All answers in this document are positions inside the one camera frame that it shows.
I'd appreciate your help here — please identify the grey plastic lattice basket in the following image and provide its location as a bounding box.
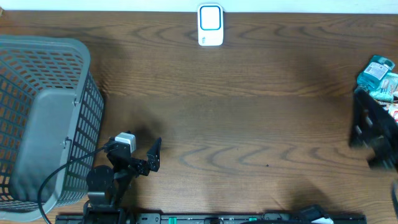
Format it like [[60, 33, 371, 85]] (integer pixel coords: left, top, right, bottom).
[[1, 35, 104, 222]]

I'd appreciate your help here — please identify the black left camera cable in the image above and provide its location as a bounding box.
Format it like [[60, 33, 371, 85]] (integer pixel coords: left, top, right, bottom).
[[37, 146, 108, 224]]

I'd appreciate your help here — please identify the white barcode scanner box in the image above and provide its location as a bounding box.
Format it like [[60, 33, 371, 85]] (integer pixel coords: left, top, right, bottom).
[[197, 3, 224, 47]]

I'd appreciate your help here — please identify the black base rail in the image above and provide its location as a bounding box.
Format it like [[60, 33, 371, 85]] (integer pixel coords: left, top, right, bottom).
[[55, 213, 368, 224]]

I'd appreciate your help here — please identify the pale teal snack packet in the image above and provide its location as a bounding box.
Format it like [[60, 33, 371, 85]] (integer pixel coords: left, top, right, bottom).
[[369, 73, 397, 103]]

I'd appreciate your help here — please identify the yellow snack bag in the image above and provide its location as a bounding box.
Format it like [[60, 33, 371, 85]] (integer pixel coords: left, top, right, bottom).
[[385, 103, 398, 123]]

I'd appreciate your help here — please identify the teal mouthwash bottle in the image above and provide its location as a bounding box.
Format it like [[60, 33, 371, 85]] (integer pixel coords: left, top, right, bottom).
[[356, 55, 396, 91]]

